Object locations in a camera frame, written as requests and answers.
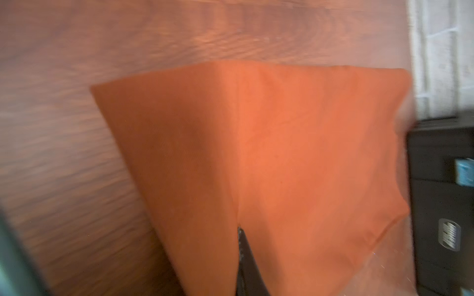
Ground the aluminium mounting rail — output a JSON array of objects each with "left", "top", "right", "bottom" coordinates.
[{"left": 1, "top": 215, "right": 51, "bottom": 296}]

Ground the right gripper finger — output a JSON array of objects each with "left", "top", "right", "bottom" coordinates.
[{"left": 236, "top": 228, "right": 270, "bottom": 296}]

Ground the black plastic toolbox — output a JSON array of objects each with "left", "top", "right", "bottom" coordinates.
[{"left": 406, "top": 110, "right": 474, "bottom": 296}]

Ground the orange skirt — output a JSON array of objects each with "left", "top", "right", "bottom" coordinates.
[{"left": 91, "top": 61, "right": 411, "bottom": 296}]

